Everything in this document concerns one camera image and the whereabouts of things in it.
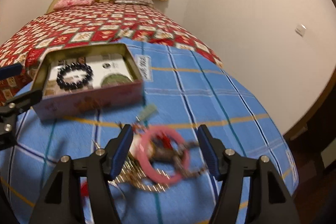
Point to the pink floral pillow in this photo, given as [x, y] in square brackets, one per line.
[64, 4]

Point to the pink metal tin box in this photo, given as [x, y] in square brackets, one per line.
[77, 75]

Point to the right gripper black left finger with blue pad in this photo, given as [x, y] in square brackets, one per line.
[60, 199]

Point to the white wall switch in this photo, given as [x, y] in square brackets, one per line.
[300, 30]

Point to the light green jade pendant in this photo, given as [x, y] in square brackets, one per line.
[146, 113]

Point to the pink jade bangle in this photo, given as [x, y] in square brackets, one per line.
[164, 154]

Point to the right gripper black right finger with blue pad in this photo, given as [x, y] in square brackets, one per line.
[269, 199]

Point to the white card in tin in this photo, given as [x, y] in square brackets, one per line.
[108, 70]

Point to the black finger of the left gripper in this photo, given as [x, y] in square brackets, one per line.
[10, 71]

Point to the red patterned bed sheet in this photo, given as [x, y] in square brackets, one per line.
[101, 22]

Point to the blue plaid towel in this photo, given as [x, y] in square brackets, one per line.
[188, 90]

